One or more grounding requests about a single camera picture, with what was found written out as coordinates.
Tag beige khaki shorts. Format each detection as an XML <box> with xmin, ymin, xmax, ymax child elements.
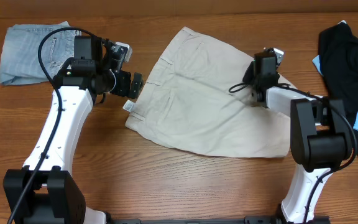
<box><xmin>126</xmin><ymin>27</ymin><xmax>290</xmax><ymax>158</ymax></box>

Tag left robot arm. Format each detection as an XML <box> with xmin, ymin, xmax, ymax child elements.
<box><xmin>3</xmin><ymin>35</ymin><xmax>144</xmax><ymax>223</ymax></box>

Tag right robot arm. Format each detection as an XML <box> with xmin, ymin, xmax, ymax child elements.
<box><xmin>243</xmin><ymin>48</ymin><xmax>357</xmax><ymax>224</ymax></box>

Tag black garment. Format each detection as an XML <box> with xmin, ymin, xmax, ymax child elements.
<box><xmin>318</xmin><ymin>22</ymin><xmax>358</xmax><ymax>116</ymax></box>

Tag folded light blue jeans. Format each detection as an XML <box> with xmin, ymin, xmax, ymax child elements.
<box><xmin>0</xmin><ymin>21</ymin><xmax>81</xmax><ymax>85</ymax></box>

